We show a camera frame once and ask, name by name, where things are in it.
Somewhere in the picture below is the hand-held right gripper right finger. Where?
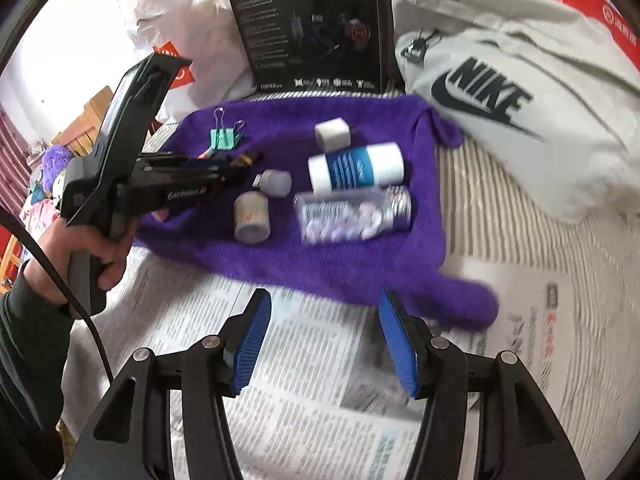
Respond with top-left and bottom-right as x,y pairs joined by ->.
377,290 -> 586,480

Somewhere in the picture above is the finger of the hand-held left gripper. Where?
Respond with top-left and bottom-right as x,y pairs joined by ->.
136,155 -> 242,169
149,162 -> 249,184

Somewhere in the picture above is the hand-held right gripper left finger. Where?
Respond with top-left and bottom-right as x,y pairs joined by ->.
62,287 -> 273,480

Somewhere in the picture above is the small white bottle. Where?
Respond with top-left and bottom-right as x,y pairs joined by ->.
233,191 -> 272,245

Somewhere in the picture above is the white usb stick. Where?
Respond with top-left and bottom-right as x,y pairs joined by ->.
252,169 -> 293,197

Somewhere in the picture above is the clear pill container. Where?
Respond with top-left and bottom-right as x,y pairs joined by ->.
294,185 -> 413,246

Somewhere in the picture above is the small white box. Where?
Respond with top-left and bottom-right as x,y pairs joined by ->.
314,116 -> 351,152

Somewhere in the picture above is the white and blue bottle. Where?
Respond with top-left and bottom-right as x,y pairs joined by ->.
307,142 -> 406,193

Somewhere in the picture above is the person's left forearm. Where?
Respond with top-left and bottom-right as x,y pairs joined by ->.
0,260 -> 76,480

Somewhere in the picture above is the person's left hand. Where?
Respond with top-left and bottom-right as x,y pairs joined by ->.
22,217 -> 135,307

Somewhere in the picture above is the green binder clip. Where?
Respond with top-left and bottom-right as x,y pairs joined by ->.
207,107 -> 247,151

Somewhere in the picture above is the newspaper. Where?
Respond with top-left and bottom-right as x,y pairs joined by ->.
60,255 -> 566,480

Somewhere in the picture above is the purple towel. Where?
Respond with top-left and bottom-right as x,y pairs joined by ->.
132,94 -> 501,333

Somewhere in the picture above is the purple fluffy item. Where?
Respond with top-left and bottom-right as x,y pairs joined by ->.
42,144 -> 72,192

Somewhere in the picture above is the white shopping bag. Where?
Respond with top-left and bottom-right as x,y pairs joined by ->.
117,0 -> 256,111

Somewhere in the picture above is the red striped cloth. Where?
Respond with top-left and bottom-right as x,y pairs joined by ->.
0,105 -> 32,211

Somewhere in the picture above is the black headset box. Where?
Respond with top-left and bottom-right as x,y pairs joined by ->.
220,0 -> 393,95

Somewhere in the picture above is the grey fabric bag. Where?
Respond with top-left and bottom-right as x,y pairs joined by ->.
390,0 -> 640,226

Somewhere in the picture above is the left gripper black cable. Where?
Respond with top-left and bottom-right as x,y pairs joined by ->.
0,210 -> 117,378

